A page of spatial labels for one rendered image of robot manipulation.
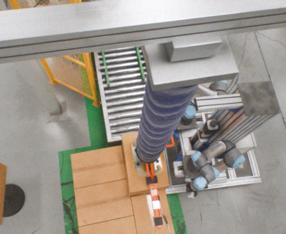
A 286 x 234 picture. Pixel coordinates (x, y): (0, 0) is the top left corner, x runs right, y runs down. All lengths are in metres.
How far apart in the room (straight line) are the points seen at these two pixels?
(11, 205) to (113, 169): 1.42
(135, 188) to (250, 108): 1.37
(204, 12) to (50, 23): 0.43
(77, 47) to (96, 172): 2.45
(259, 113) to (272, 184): 2.33
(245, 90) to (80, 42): 1.41
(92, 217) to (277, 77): 3.52
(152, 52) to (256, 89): 1.22
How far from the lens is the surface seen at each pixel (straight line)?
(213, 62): 0.96
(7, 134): 4.14
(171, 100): 1.13
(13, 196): 3.88
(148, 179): 2.47
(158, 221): 2.45
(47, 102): 3.65
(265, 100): 2.02
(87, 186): 3.14
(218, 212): 3.84
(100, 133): 3.83
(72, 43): 0.80
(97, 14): 0.79
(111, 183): 3.12
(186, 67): 0.92
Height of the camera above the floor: 3.64
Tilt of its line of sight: 68 degrees down
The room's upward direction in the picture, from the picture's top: 10 degrees clockwise
